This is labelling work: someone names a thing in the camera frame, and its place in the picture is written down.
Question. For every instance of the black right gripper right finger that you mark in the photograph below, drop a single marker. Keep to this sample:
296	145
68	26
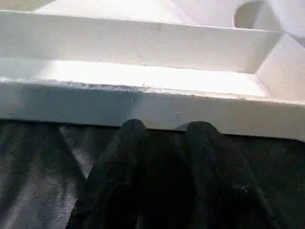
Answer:
219	191

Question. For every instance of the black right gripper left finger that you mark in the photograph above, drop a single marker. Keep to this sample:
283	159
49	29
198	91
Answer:
124	181

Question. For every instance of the white plastic table top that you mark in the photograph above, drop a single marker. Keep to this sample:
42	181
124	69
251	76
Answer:
143	47

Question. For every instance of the black plastic mat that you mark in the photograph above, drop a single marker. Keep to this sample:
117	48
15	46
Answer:
28	181

